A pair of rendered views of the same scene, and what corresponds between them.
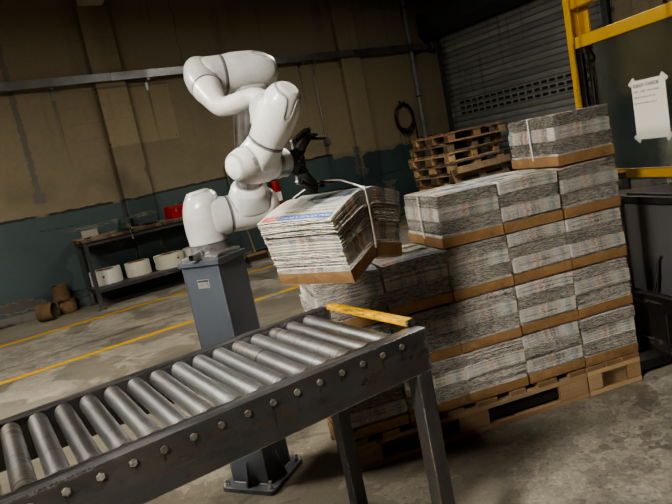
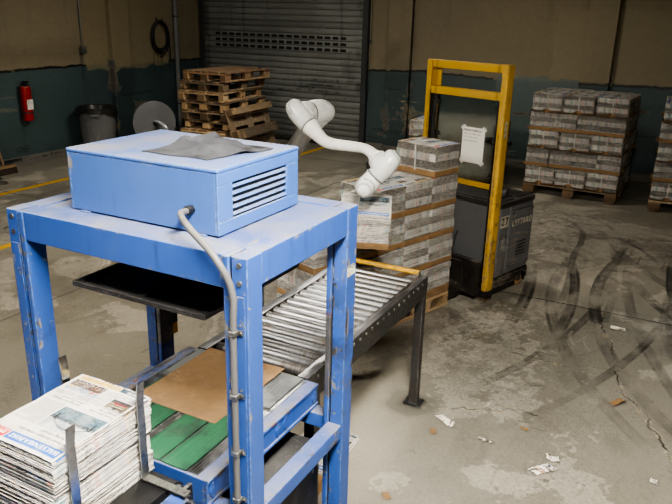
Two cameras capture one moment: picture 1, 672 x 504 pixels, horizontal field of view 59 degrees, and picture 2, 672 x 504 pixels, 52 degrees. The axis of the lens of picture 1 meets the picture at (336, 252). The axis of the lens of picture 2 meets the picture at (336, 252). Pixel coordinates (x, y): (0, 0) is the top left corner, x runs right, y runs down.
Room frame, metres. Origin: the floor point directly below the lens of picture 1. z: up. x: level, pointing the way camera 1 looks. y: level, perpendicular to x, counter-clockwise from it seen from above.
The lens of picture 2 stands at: (-1.26, 2.14, 2.18)
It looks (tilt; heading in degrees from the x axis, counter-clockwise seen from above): 19 degrees down; 329
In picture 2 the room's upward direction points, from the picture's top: 1 degrees clockwise
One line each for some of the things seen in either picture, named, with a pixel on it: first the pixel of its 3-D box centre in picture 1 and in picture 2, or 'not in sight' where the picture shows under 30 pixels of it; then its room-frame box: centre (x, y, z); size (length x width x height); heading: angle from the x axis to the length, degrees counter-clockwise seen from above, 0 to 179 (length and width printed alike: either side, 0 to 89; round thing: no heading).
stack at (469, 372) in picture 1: (442, 333); (356, 274); (2.61, -0.40, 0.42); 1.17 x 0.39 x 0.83; 103
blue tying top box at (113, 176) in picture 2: not in sight; (186, 176); (0.93, 1.39, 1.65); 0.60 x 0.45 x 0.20; 31
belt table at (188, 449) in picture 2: not in sight; (197, 412); (0.93, 1.39, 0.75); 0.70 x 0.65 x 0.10; 121
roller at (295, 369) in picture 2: not in sight; (261, 359); (1.15, 1.02, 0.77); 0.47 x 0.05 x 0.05; 31
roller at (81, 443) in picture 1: (77, 436); (307, 325); (1.35, 0.69, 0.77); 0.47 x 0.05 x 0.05; 31
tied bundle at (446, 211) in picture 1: (450, 214); (372, 199); (2.65, -0.54, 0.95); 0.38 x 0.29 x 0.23; 13
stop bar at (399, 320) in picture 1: (366, 313); (384, 265); (1.79, -0.05, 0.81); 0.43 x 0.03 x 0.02; 31
